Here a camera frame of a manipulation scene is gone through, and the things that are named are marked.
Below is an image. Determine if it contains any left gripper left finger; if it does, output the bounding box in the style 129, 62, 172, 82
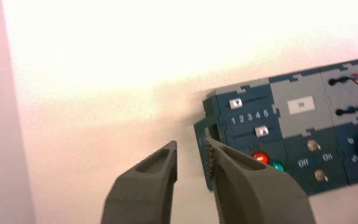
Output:
101, 140, 179, 224

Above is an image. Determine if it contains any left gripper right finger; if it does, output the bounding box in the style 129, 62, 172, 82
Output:
206, 138, 317, 224

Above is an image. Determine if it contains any dark teal grey control box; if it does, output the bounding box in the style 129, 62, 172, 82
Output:
193, 57, 358, 196

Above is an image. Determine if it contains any green round push button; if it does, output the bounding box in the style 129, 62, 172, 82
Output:
270, 160, 286, 173

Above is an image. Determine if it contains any red round push button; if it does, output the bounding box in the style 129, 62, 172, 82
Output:
251, 150, 270, 165

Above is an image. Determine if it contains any white slider knob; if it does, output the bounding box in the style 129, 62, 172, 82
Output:
229, 98, 243, 110
255, 126, 269, 138

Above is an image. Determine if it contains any white display label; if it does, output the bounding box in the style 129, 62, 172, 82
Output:
287, 96, 316, 115

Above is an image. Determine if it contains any metal toggle switch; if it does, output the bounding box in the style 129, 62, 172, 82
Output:
314, 168, 329, 182
306, 139, 321, 152

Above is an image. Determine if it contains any black jumper cable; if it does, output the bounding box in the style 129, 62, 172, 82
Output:
328, 76, 358, 117

